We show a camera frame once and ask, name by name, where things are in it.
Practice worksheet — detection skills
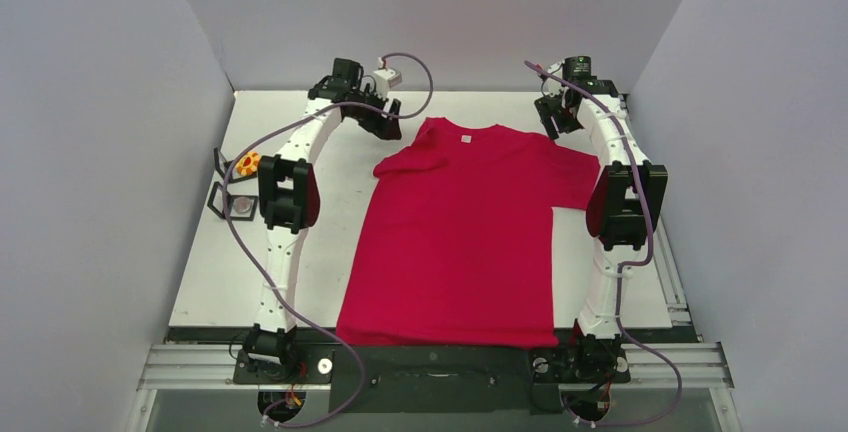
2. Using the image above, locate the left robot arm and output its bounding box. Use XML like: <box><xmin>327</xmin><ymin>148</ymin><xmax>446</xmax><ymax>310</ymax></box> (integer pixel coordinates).
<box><xmin>256</xmin><ymin>58</ymin><xmax>402</xmax><ymax>334</ymax></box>

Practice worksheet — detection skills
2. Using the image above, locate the aluminium side rail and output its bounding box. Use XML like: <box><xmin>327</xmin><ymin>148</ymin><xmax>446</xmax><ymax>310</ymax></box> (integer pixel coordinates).
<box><xmin>606</xmin><ymin>92</ymin><xmax>694</xmax><ymax>328</ymax></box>

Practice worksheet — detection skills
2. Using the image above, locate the red t-shirt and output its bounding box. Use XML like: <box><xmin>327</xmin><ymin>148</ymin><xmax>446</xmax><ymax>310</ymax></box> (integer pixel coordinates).
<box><xmin>336</xmin><ymin>117</ymin><xmax>600</xmax><ymax>349</ymax></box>

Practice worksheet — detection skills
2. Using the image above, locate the black frame stand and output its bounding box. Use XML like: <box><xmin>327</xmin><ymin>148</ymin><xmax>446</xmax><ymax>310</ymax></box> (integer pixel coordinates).
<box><xmin>213</xmin><ymin>147</ymin><xmax>257</xmax><ymax>183</ymax></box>
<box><xmin>206</xmin><ymin>182</ymin><xmax>259</xmax><ymax>221</ymax></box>

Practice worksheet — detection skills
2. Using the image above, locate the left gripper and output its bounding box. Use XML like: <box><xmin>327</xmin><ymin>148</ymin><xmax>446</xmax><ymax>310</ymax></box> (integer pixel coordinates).
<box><xmin>348</xmin><ymin>86</ymin><xmax>401</xmax><ymax>141</ymax></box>

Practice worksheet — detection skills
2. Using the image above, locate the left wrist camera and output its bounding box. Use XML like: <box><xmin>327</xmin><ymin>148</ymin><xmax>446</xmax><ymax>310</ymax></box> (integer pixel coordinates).
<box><xmin>371</xmin><ymin>67</ymin><xmax>403</xmax><ymax>95</ymax></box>

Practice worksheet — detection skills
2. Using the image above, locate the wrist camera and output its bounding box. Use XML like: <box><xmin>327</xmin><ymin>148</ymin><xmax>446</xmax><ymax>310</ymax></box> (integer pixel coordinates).
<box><xmin>371</xmin><ymin>67</ymin><xmax>403</xmax><ymax>95</ymax></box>
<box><xmin>539</xmin><ymin>62</ymin><xmax>563</xmax><ymax>84</ymax></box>

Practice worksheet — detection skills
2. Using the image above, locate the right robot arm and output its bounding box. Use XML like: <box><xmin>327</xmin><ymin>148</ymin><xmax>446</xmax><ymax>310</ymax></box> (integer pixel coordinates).
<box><xmin>529</xmin><ymin>55</ymin><xmax>668</xmax><ymax>340</ymax></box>

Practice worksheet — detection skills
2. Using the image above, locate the orange yellow pompom brooch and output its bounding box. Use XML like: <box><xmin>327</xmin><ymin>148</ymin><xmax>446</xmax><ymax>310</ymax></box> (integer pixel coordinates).
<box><xmin>234</xmin><ymin>151</ymin><xmax>261</xmax><ymax>177</ymax></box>

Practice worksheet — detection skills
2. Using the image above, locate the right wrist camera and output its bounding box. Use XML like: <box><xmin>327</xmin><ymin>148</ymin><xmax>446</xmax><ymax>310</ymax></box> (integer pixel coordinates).
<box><xmin>539</xmin><ymin>62</ymin><xmax>563</xmax><ymax>84</ymax></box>

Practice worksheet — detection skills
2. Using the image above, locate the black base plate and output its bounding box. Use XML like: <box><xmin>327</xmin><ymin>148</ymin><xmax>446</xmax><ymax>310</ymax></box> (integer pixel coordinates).
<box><xmin>229</xmin><ymin>327</ymin><xmax>631</xmax><ymax>421</ymax></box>

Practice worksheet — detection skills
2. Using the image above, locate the aluminium front rail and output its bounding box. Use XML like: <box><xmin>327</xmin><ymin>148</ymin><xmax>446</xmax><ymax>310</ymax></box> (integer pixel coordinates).
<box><xmin>127</xmin><ymin>342</ymin><xmax>742</xmax><ymax>431</ymax></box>

